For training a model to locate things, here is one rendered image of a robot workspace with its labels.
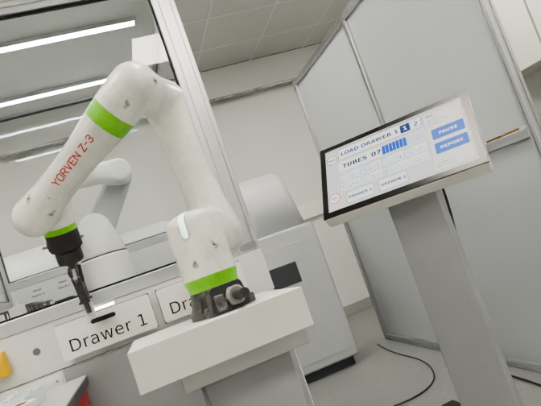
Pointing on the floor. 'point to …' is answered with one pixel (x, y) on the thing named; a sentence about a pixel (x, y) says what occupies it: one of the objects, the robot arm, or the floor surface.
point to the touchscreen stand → (453, 302)
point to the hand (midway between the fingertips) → (89, 311)
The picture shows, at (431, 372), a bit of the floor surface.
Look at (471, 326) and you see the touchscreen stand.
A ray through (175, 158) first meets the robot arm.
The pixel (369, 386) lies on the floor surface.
